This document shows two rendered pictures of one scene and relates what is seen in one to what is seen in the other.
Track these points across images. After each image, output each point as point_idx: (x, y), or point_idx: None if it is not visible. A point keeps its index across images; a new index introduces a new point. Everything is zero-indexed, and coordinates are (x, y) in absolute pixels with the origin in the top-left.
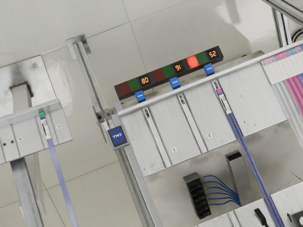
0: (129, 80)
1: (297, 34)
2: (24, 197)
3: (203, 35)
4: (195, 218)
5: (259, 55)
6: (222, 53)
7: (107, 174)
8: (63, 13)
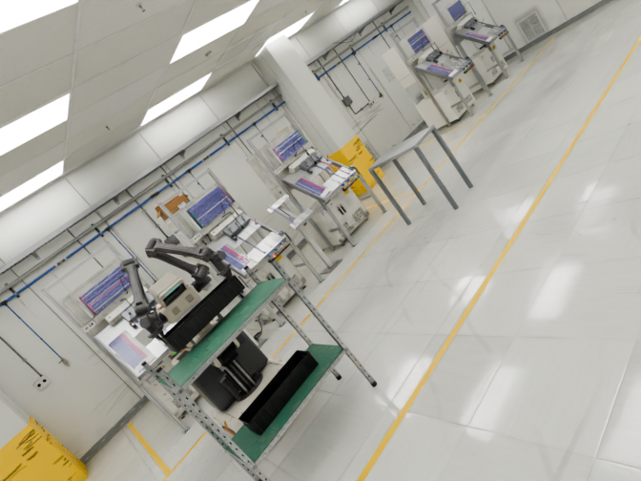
0: (286, 245)
1: (260, 335)
2: (293, 215)
3: (289, 310)
4: None
5: (268, 314)
6: (268, 261)
7: None
8: (328, 280)
